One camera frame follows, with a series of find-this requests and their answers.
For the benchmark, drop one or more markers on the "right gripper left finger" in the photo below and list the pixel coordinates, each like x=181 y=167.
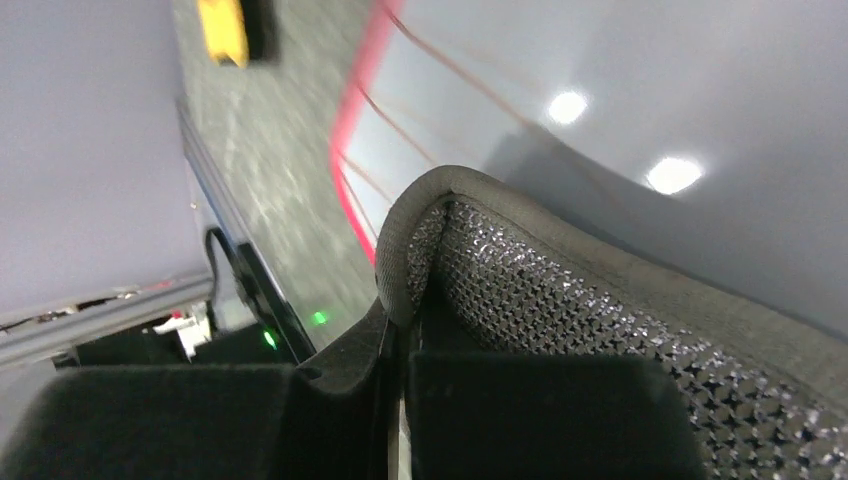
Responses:
x=273 y=421

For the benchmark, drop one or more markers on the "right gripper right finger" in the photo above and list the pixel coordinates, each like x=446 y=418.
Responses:
x=480 y=405

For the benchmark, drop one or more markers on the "red framed whiteboard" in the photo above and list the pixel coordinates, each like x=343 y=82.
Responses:
x=707 y=136

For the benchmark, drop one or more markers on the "yellow black object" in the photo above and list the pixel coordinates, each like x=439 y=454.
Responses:
x=239 y=33

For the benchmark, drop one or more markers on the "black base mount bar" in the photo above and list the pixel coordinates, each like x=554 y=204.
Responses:
x=245 y=320

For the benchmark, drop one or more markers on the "aluminium rail frame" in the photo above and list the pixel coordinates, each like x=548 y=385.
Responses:
x=47 y=340

